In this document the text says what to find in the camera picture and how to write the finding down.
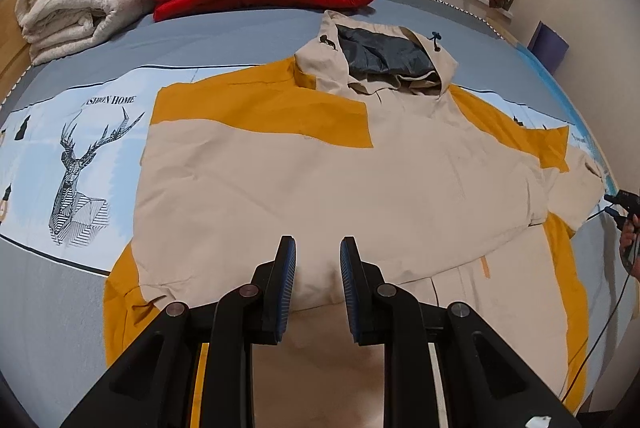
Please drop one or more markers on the printed bed sheet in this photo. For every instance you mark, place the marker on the printed bed sheet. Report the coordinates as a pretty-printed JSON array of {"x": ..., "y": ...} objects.
[{"x": 65, "y": 148}]

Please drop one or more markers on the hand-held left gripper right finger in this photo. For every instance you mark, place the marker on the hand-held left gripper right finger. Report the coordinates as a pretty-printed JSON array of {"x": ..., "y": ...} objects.
[{"x": 347, "y": 278}]

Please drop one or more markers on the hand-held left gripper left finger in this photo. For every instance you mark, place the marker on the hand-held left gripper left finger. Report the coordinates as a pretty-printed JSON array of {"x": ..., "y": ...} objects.
[{"x": 286, "y": 273}]

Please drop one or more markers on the person's right hand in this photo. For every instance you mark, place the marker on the person's right hand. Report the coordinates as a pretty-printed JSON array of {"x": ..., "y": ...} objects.
[{"x": 631, "y": 248}]

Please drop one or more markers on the beige and yellow hooded jacket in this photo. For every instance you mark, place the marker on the beige and yellow hooded jacket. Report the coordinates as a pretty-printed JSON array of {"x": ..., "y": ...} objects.
[{"x": 400, "y": 183}]

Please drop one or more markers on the purple box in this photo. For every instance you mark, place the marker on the purple box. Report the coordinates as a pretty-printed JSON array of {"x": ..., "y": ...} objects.
[{"x": 549, "y": 44}]

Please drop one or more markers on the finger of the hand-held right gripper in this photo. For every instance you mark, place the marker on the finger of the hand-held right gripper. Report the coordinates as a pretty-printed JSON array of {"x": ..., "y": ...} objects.
[{"x": 611, "y": 199}]

